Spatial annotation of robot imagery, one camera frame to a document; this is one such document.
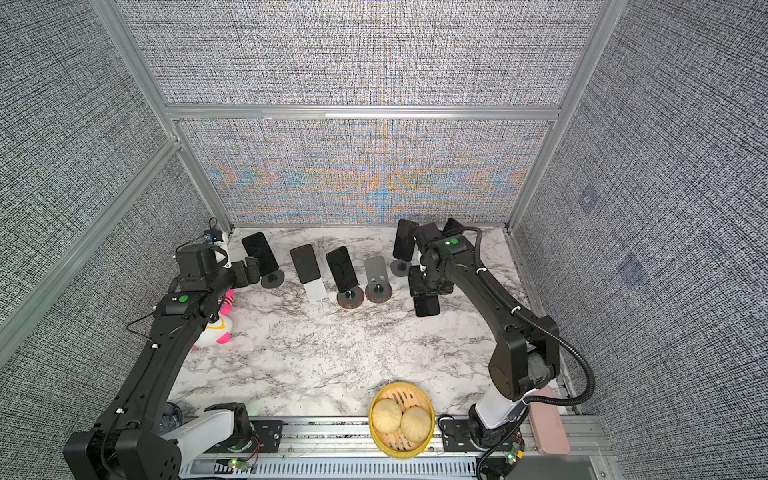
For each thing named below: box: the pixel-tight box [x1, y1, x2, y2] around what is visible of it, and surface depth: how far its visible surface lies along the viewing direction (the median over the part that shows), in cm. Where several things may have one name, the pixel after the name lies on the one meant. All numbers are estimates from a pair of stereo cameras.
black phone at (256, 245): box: [242, 232, 279, 276], surface depth 96 cm
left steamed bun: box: [372, 398, 402, 434], surface depth 73 cm
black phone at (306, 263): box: [290, 244, 321, 284], surface depth 95 cm
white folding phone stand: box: [303, 278, 327, 303], surface depth 102 cm
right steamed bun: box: [401, 406, 432, 443], surface depth 72 cm
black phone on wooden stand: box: [325, 246, 359, 293], surface depth 94 cm
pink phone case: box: [528, 385, 571, 455], surface depth 74 cm
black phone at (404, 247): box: [393, 218, 419, 262], surface depth 102 cm
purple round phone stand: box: [390, 259, 412, 277], surface depth 108 cm
